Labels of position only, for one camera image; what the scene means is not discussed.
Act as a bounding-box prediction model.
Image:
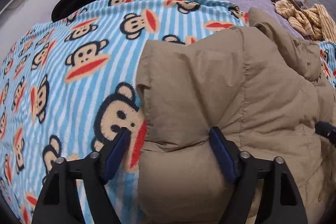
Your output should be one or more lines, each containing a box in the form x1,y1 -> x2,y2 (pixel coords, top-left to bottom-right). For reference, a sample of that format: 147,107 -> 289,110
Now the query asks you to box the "tan puffer jacket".
136,8 -> 335,223

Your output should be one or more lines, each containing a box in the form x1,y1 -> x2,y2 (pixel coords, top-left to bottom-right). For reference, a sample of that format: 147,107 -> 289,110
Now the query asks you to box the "yellow striped garment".
271,0 -> 335,43

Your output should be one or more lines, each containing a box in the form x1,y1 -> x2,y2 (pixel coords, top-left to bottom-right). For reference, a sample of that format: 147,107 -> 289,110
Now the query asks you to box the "blue striped monkey blanket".
0,0 -> 336,224

